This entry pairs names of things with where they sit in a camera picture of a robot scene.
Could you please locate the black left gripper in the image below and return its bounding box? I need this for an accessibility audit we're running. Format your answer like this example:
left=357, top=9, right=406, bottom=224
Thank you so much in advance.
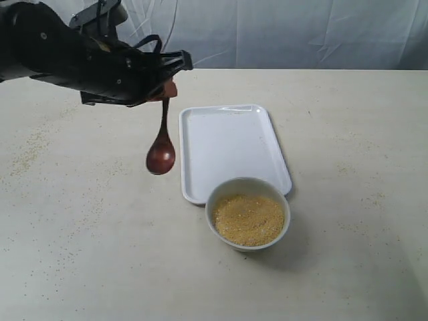
left=78, top=39, right=193, bottom=107

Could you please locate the dark brown wooden spoon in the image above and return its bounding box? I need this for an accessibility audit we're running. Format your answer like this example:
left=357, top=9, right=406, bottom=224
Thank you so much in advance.
left=146, top=98, right=176, bottom=175

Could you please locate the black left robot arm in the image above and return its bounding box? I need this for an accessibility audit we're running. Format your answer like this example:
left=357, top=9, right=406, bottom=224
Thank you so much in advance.
left=1, top=1, right=193, bottom=107

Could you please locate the yellow granular grain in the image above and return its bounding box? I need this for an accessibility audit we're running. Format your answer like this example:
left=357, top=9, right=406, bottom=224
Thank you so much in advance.
left=212, top=195, right=286, bottom=247

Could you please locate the white backdrop cloth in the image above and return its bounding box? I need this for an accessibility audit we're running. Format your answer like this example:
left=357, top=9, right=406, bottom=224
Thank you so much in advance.
left=118, top=0, right=427, bottom=70

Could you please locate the white rectangular plastic tray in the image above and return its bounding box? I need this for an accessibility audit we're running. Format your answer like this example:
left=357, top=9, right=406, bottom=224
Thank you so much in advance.
left=179, top=104, right=292, bottom=205

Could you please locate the white ceramic bowl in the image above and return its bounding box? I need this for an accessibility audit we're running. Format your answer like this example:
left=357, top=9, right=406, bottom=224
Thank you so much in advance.
left=205, top=177, right=291, bottom=252

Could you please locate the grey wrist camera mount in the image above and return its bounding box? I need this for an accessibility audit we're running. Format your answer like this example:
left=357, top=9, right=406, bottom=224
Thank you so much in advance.
left=69, top=0, right=128, bottom=38

